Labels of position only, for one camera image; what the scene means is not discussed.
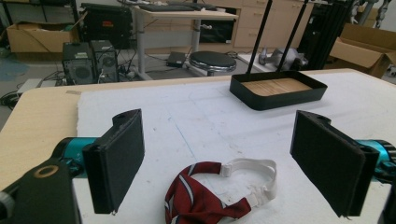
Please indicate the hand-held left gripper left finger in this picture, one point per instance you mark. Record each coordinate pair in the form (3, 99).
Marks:
(118, 161)

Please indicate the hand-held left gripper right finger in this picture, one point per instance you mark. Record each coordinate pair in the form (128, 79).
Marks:
(327, 161)

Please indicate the red striped bow tie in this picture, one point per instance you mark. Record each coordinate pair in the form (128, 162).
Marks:
(193, 199)

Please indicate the black tray with wooden bottom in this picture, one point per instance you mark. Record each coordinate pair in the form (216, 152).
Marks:
(274, 99)

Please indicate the black computer tower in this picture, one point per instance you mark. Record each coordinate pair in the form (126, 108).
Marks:
(106, 60)
(77, 67)

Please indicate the white foam mat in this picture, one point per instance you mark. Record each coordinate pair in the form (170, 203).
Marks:
(218, 124)

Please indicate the grey machine part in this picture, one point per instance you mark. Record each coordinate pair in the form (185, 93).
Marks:
(286, 57)

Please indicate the large open cardboard box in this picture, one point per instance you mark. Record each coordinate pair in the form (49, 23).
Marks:
(361, 53)

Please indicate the small black box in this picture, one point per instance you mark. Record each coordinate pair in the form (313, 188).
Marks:
(176, 59)

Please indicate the black metal rack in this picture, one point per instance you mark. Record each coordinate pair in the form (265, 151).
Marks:
(327, 31)

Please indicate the black stand pole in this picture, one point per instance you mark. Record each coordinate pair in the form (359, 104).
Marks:
(292, 34)
(259, 34)

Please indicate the large black equipment case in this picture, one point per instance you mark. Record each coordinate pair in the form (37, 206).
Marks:
(106, 26)

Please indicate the round black stool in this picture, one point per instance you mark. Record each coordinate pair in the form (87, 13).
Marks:
(213, 60)

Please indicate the light wooden cabinet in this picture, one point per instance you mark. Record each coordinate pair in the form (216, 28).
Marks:
(249, 28)

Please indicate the black keyboard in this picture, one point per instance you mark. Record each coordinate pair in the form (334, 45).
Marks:
(166, 7)

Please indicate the light wooden desk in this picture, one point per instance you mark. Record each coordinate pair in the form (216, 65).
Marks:
(186, 15)

